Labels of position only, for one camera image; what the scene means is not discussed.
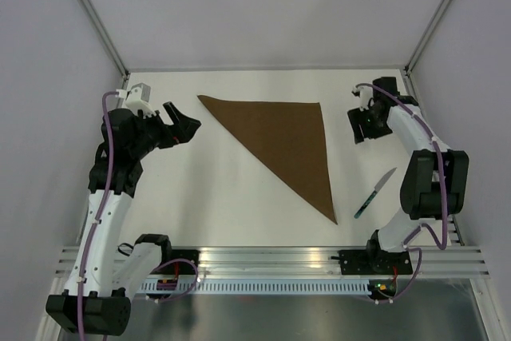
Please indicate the knife with teal handle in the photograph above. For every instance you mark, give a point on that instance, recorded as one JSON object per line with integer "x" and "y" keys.
{"x": 377, "y": 188}

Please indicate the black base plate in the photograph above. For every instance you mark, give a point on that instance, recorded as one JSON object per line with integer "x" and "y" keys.
{"x": 182, "y": 261}
{"x": 358, "y": 262}

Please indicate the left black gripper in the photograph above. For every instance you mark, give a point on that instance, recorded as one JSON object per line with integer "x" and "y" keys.
{"x": 182, "y": 130}

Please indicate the brown cloth napkin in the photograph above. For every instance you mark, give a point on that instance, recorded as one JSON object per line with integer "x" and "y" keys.
{"x": 288, "y": 138}

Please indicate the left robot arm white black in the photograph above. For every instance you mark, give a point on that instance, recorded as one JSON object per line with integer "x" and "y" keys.
{"x": 97, "y": 297}

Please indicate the left aluminium frame post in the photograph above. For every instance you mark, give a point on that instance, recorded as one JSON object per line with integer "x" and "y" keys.
{"x": 99, "y": 27}

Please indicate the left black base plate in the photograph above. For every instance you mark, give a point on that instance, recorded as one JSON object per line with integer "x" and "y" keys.
{"x": 182, "y": 261}

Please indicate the right aluminium frame post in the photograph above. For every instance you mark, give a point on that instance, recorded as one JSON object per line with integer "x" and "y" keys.
{"x": 439, "y": 13}

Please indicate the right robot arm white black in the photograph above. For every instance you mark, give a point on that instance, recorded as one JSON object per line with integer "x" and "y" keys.
{"x": 432, "y": 189}

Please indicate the aluminium frame post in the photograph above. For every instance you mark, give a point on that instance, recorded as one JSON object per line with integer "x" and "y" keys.
{"x": 99, "y": 27}
{"x": 439, "y": 13}

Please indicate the white slotted cable duct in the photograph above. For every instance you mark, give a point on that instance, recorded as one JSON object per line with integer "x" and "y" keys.
{"x": 210, "y": 286}

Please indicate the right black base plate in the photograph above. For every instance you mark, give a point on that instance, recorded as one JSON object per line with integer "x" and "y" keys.
{"x": 358, "y": 262}

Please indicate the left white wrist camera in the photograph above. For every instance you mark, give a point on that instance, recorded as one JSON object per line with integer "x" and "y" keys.
{"x": 136, "y": 99}

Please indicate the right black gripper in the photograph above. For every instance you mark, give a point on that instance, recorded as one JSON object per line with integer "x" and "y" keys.
{"x": 356, "y": 117}

